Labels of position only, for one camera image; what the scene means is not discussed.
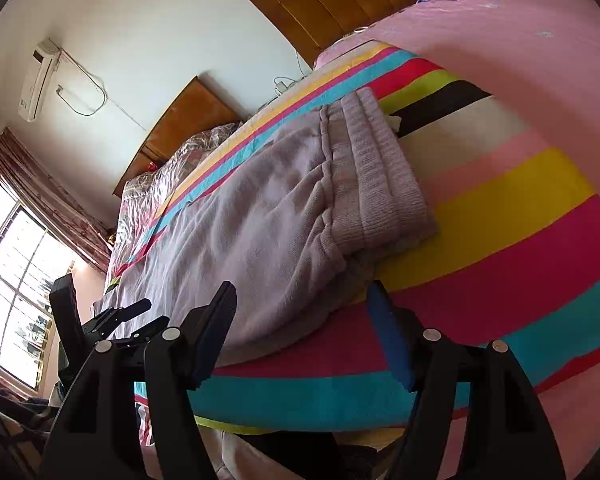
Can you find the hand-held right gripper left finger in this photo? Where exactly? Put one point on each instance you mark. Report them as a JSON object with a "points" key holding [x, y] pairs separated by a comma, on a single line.
{"points": [[212, 340]]}

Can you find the lilac pants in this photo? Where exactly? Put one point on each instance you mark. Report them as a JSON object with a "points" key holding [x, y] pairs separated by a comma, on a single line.
{"points": [[255, 240]]}

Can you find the tall wooden headboard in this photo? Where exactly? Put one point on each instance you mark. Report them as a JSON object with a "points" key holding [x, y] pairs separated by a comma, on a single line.
{"points": [[330, 5]]}

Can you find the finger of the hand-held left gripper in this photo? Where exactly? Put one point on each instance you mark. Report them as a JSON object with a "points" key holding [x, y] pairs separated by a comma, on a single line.
{"points": [[142, 334], [125, 312]]}

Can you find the red patterned curtain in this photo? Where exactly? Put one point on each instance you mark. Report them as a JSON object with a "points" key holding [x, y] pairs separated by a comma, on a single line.
{"points": [[45, 190]]}

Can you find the white air conditioner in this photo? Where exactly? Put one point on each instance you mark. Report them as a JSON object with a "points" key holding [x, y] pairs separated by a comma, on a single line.
{"points": [[37, 80]]}

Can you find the barred window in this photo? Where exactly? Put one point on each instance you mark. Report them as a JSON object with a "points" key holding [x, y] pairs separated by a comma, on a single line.
{"points": [[15, 280]]}

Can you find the striped blanket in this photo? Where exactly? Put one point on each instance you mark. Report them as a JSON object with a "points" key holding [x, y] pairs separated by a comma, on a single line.
{"points": [[505, 260]]}

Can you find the white power strip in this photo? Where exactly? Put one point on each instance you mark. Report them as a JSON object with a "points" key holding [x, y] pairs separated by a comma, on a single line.
{"points": [[281, 86]]}

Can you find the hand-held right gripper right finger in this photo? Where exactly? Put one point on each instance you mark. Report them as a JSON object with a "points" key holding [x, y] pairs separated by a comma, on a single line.
{"points": [[390, 340]]}

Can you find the checkered cloth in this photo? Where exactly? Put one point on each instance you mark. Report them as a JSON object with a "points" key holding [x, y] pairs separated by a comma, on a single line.
{"points": [[15, 415]]}

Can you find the low wooden headboard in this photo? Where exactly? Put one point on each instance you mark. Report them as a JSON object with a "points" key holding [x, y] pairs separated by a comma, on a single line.
{"points": [[185, 115]]}

